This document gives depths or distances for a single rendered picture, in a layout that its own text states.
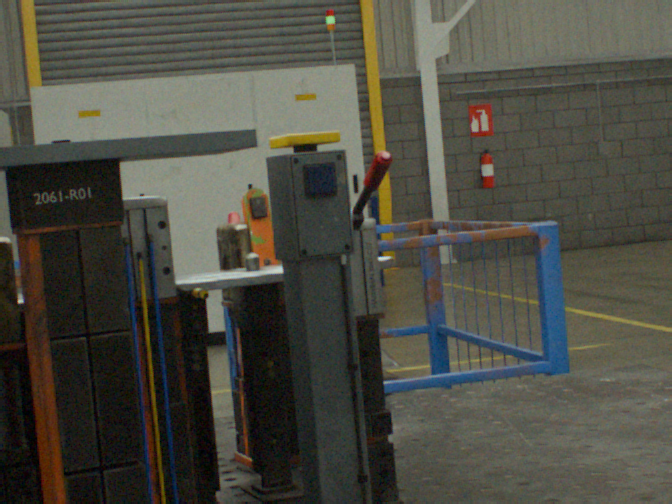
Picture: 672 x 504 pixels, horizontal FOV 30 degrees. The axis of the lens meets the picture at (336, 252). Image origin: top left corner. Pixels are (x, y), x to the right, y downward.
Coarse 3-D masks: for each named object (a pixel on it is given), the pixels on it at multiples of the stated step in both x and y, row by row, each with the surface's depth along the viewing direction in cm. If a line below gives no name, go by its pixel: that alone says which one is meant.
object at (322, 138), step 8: (280, 136) 134; (288, 136) 131; (296, 136) 132; (304, 136) 132; (312, 136) 132; (320, 136) 133; (328, 136) 133; (336, 136) 133; (272, 144) 136; (280, 144) 134; (288, 144) 132; (296, 144) 132; (304, 144) 133; (312, 144) 133; (320, 144) 135; (296, 152) 135
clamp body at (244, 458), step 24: (240, 240) 182; (240, 264) 182; (240, 360) 187; (288, 360) 186; (240, 384) 187; (288, 384) 185; (240, 408) 189; (288, 408) 185; (240, 432) 190; (288, 432) 185; (240, 456) 190
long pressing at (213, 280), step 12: (276, 264) 177; (384, 264) 166; (396, 264) 169; (180, 276) 170; (192, 276) 168; (204, 276) 168; (216, 276) 157; (228, 276) 158; (240, 276) 158; (252, 276) 159; (264, 276) 159; (276, 276) 160; (204, 288) 156; (216, 288) 157
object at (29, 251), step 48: (48, 192) 121; (96, 192) 123; (48, 240) 122; (96, 240) 123; (48, 288) 122; (96, 288) 123; (48, 336) 122; (96, 336) 124; (48, 384) 122; (96, 384) 124; (48, 432) 122; (96, 432) 124; (48, 480) 124; (96, 480) 124; (144, 480) 126
